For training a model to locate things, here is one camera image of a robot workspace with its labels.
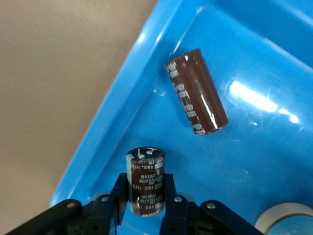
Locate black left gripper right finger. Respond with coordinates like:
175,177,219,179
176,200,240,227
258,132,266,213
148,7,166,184
160,173,206,235

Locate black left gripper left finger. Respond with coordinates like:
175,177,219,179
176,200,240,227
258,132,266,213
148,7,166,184
84,173,130,235

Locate black capacitor block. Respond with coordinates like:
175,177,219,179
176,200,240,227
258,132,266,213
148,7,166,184
125,146,167,216

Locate light blue call bell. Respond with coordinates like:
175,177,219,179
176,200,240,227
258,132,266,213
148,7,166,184
255,202,313,235

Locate brown electrolytic capacitor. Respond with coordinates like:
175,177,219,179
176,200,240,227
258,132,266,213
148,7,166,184
164,48,229,137

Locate blue plastic tray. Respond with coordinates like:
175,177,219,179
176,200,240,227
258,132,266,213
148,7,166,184
50,0,313,235

